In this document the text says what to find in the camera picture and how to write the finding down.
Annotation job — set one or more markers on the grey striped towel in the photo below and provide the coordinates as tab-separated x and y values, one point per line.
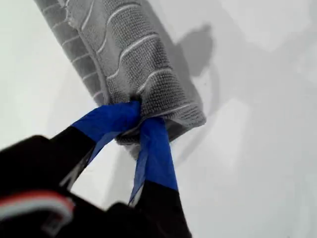
138	49

